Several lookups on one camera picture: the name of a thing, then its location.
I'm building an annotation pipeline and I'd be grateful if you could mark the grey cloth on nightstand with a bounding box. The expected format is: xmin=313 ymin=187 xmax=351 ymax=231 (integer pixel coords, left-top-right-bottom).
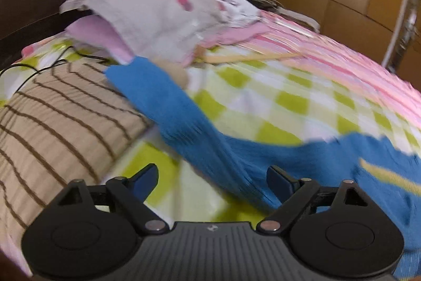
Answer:
xmin=261 ymin=6 xmax=320 ymax=33

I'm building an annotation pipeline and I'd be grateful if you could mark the blue striped knit sweater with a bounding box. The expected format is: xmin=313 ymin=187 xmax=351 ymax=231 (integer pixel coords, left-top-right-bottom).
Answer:
xmin=105 ymin=58 xmax=420 ymax=278

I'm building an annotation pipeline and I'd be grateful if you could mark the beige brown striped pillow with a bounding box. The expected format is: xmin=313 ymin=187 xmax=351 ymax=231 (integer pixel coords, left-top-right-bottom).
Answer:
xmin=1 ymin=61 xmax=148 ymax=243

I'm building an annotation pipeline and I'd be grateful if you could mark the pink pillow under grey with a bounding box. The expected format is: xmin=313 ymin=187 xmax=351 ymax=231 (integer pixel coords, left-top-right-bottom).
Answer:
xmin=65 ymin=15 xmax=135 ymax=64

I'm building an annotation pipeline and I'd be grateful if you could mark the grey pillow with pink dots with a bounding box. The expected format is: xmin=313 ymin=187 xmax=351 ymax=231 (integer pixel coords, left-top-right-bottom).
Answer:
xmin=60 ymin=0 xmax=261 ymax=63

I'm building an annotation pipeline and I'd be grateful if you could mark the thin black cable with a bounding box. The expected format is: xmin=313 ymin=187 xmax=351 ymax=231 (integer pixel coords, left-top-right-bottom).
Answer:
xmin=0 ymin=45 xmax=112 ymax=91

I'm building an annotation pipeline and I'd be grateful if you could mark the pink striped bed cover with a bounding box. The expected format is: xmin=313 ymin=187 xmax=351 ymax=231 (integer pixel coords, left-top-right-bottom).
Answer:
xmin=193 ymin=11 xmax=420 ymax=128

